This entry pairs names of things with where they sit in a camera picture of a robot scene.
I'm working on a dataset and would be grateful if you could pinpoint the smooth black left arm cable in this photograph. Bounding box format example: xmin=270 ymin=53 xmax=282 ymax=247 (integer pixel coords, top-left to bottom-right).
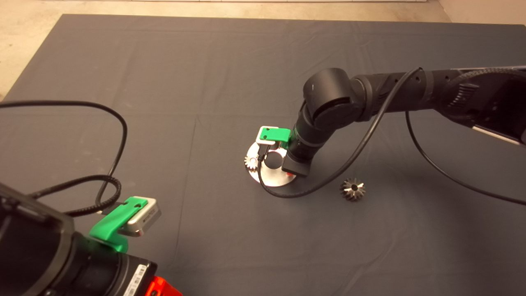
xmin=0 ymin=99 xmax=128 ymax=214

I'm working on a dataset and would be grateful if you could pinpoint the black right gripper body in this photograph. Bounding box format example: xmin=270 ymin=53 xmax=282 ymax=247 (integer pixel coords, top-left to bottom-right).
xmin=281 ymin=140 xmax=316 ymax=178

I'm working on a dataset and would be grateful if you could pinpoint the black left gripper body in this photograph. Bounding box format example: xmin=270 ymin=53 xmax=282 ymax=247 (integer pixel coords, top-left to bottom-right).
xmin=114 ymin=254 xmax=159 ymax=296

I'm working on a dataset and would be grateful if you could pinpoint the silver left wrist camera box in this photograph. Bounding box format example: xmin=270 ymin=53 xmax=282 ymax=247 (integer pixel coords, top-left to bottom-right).
xmin=119 ymin=197 xmax=162 ymax=238

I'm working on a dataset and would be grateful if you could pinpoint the green right camera mount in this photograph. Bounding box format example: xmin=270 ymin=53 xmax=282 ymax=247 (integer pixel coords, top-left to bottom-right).
xmin=258 ymin=127 xmax=292 ymax=150

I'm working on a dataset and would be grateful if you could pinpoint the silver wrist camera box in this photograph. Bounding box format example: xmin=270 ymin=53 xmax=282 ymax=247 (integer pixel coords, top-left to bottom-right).
xmin=256 ymin=126 xmax=277 ymax=146
xmin=119 ymin=197 xmax=162 ymax=238

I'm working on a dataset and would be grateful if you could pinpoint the round metal plate with hole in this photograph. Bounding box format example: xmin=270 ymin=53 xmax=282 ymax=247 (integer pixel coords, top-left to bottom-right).
xmin=247 ymin=141 xmax=297 ymax=188

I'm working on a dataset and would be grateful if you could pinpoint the large steel bevel gear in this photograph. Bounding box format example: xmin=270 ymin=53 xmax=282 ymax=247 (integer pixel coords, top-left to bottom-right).
xmin=339 ymin=178 xmax=367 ymax=202

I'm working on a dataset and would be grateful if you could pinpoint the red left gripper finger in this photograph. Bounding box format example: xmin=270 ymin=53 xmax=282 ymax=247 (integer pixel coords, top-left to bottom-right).
xmin=145 ymin=276 xmax=182 ymax=296

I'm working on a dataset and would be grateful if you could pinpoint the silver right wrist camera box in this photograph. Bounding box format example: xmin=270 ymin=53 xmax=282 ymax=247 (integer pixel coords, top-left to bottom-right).
xmin=256 ymin=126 xmax=277 ymax=146

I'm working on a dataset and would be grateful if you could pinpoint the braided black arm cable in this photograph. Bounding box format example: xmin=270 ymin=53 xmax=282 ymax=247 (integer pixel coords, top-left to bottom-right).
xmin=31 ymin=174 xmax=123 ymax=217
xmin=446 ymin=66 xmax=526 ymax=101

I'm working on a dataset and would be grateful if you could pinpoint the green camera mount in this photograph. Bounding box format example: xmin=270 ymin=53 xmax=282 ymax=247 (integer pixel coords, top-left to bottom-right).
xmin=89 ymin=196 xmax=148 ymax=253
xmin=258 ymin=127 xmax=292 ymax=150

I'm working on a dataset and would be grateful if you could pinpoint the braided black right arm cable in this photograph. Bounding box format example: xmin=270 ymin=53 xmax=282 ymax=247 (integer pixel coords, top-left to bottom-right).
xmin=446 ymin=66 xmax=526 ymax=101

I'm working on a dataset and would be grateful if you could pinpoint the dark grey table cloth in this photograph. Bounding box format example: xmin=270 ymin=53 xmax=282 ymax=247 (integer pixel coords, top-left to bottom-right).
xmin=0 ymin=14 xmax=526 ymax=296

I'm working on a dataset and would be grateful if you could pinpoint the braided black left arm cable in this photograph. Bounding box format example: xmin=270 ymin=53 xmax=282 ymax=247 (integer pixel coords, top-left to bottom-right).
xmin=31 ymin=174 xmax=123 ymax=217

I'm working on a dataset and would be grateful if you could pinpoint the green left camera mount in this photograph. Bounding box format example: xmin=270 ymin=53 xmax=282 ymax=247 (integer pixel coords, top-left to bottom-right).
xmin=89 ymin=196 xmax=148 ymax=253

